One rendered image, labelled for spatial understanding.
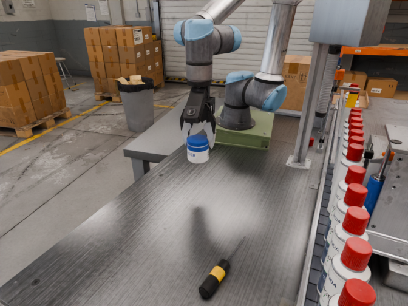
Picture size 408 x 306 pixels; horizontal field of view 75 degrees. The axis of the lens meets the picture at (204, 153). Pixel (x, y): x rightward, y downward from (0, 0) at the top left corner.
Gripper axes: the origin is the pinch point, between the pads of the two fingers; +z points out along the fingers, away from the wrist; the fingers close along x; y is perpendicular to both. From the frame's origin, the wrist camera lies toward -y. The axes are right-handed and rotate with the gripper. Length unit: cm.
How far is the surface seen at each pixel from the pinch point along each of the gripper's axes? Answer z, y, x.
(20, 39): 14, 380, 496
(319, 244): 11.9, -20.1, -36.6
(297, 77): -4, 88, -30
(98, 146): 100, 157, 172
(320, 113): -9.2, 14.2, -35.5
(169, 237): 16.7, -23.6, 1.0
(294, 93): 5, 88, -30
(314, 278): 11.7, -30.2, -34.8
